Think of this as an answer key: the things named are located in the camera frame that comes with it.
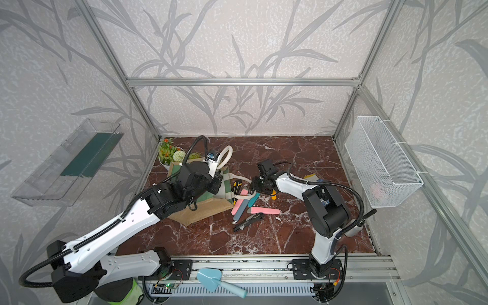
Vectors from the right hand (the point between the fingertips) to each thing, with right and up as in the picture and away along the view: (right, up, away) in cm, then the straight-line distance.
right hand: (252, 186), depth 94 cm
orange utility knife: (+11, -5, 0) cm, 12 cm away
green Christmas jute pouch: (-12, -2, -17) cm, 21 cm away
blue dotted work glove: (+33, +3, +9) cm, 34 cm away
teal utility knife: (+1, -6, -2) cm, 6 cm away
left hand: (-11, +10, -23) cm, 27 cm away
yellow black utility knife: (-8, -1, +2) cm, 9 cm away
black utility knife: (-1, -14, -8) cm, 16 cm away
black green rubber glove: (-46, -34, -26) cm, 63 cm away
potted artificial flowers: (-41, +16, -2) cm, 44 cm away
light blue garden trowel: (-15, -31, -23) cm, 41 cm away
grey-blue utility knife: (-4, -8, -2) cm, 9 cm away
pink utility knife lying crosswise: (+2, -10, -5) cm, 12 cm away
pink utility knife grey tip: (-4, -3, +2) cm, 6 cm away
